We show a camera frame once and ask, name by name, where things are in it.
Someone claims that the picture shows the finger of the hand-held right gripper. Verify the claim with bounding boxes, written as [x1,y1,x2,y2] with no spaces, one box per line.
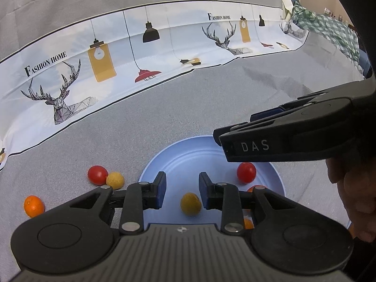
[213,98,352,163]
[250,91,332,122]

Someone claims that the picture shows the dark curved object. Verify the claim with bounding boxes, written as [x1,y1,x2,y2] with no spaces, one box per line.
[335,0,376,80]

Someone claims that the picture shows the person's right hand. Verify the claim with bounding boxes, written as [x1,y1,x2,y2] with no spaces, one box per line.
[326,157,376,243]

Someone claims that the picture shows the blue plate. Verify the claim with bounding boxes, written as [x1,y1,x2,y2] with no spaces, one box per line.
[138,136,287,230]

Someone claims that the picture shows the yellow longan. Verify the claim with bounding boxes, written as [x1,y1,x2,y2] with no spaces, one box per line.
[106,172,125,190]
[180,193,203,215]

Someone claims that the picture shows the green checked cloth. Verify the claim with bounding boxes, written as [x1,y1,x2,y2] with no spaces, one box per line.
[289,1,360,63]

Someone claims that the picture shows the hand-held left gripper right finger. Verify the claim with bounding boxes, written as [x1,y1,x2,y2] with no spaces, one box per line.
[199,172,306,236]

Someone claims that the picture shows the red cherry tomato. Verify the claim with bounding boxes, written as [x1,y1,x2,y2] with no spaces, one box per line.
[237,162,257,183]
[87,165,109,185]

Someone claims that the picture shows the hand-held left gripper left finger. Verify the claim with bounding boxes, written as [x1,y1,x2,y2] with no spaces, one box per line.
[59,171,167,236]

